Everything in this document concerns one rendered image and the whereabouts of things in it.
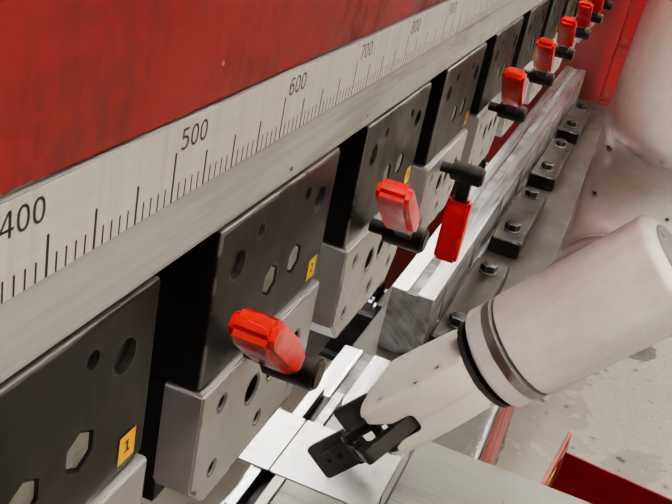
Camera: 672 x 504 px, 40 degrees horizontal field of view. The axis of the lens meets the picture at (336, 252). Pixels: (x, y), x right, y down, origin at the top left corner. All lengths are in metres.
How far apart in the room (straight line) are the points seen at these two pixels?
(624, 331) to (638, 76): 0.17
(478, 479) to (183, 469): 0.43
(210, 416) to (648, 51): 0.35
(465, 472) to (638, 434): 2.13
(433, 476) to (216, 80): 0.56
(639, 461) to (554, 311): 2.21
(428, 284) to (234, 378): 0.78
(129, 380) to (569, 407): 2.65
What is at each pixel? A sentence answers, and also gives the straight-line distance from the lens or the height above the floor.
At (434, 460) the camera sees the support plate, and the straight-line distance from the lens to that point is 0.87.
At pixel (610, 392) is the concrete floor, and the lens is 3.14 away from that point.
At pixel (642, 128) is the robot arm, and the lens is 0.62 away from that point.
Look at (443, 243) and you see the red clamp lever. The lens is 0.86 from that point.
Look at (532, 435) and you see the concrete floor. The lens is 2.79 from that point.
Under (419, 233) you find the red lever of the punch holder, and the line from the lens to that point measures 0.64.
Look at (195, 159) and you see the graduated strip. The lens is 0.36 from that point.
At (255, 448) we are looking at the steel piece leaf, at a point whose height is 1.00.
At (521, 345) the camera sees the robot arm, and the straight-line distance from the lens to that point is 0.68.
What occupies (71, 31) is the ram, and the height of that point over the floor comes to 1.45.
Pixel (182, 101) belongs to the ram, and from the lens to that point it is 0.34.
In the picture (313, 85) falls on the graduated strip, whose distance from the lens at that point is 0.46.
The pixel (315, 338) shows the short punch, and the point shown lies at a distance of 0.75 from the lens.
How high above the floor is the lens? 1.51
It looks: 25 degrees down
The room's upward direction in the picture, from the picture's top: 12 degrees clockwise
